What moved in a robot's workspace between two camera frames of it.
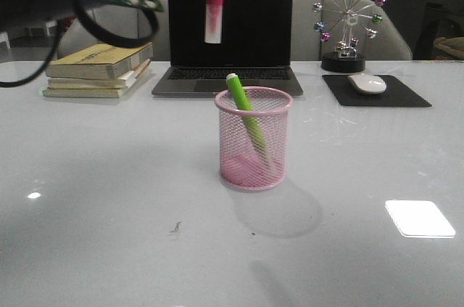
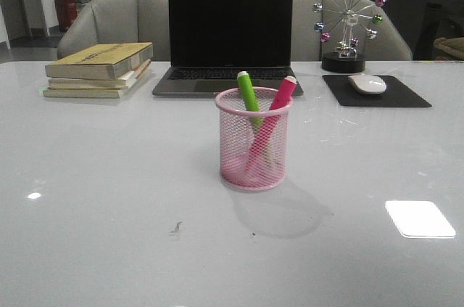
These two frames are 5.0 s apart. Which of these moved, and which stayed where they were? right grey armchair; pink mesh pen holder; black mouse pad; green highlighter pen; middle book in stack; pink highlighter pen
Moved: pink highlighter pen; green highlighter pen
Stayed: pink mesh pen holder; right grey armchair; middle book in stack; black mouse pad
